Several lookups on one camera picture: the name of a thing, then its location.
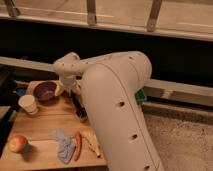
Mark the orange carrot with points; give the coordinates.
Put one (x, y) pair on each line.
(78, 139)

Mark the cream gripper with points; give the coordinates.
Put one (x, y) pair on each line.
(68, 84)

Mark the purple bowl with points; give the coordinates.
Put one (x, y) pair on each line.
(45, 91)

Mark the grey crumpled cloth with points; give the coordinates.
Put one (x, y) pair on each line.
(66, 145)

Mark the green plastic tray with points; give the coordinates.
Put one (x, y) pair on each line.
(140, 96)

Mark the wooden table board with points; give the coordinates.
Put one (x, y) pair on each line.
(57, 113)

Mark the black dish brush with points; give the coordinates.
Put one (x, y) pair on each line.
(80, 111)

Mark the white paper cup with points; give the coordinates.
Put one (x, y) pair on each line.
(28, 103)

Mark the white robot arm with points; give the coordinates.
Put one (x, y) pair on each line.
(108, 87)

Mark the peeled banana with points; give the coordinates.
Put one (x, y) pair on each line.
(93, 142)

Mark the red bowl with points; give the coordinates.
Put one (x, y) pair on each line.
(65, 94)

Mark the red apple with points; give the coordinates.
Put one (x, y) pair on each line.
(18, 144)

